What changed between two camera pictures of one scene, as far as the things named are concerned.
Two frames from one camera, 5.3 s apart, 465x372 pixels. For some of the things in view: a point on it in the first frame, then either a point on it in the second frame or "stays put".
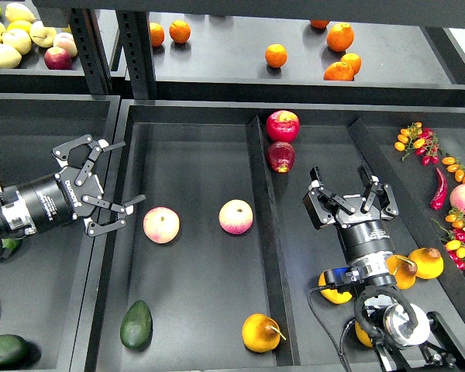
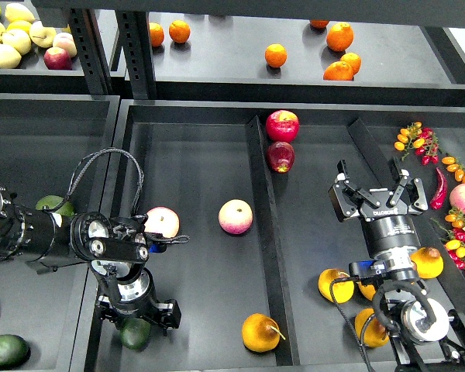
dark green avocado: x=136 y=325 stays put
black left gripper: x=35 y=206 -> x=136 y=297
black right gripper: x=366 y=237 -> x=390 y=232
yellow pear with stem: x=261 y=333 stays put
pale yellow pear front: x=5 y=56 stays put
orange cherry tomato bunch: x=461 y=174 stays put
